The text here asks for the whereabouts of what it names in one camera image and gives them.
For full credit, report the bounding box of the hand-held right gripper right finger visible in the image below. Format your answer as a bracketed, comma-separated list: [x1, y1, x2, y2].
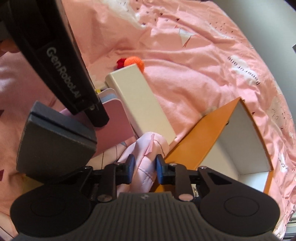
[156, 154, 234, 202]

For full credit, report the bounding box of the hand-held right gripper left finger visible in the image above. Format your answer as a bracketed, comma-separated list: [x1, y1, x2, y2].
[62, 154, 136, 203]

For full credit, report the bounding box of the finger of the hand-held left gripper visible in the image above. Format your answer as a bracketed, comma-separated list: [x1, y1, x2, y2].
[84, 102, 110, 127]

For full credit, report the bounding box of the pink notebook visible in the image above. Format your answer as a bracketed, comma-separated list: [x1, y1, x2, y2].
[97, 88, 135, 159]

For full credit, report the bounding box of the long cream box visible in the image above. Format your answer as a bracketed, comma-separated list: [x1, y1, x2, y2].
[105, 64, 177, 145]

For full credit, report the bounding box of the orange cardboard box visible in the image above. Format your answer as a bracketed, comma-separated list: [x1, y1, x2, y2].
[151, 97, 275, 195]

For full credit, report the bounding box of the orange crochet toy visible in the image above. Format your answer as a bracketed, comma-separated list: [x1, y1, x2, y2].
[116, 56, 146, 73]

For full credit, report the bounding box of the person's left hand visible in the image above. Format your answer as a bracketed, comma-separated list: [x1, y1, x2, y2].
[0, 39, 20, 53]

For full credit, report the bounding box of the pink printed quilt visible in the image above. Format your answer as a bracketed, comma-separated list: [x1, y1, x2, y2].
[0, 0, 296, 241]

